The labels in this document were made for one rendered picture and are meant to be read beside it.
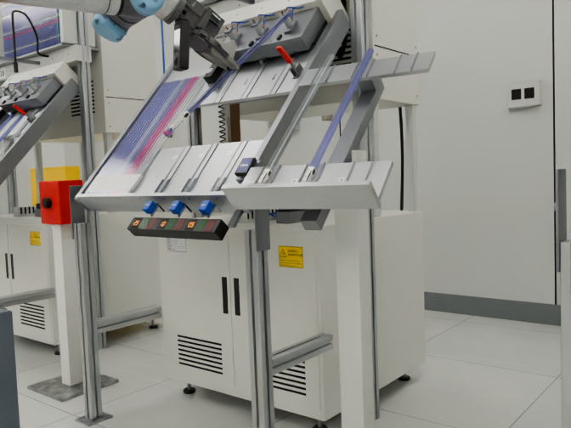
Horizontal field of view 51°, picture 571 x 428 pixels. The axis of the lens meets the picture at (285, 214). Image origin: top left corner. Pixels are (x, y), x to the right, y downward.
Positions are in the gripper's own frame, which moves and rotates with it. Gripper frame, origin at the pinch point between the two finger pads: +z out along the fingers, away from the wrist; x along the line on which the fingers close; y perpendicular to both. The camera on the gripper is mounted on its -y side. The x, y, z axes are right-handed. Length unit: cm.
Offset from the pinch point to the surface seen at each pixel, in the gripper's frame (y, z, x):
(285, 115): -3.2, 16.9, -5.6
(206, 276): -43, 43, 42
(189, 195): -32.5, 8.5, 4.4
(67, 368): -91, 37, 95
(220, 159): -18.9, 12.3, 6.9
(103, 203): -39, 2, 44
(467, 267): 33, 191, 66
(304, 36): 23.5, 15.1, 2.3
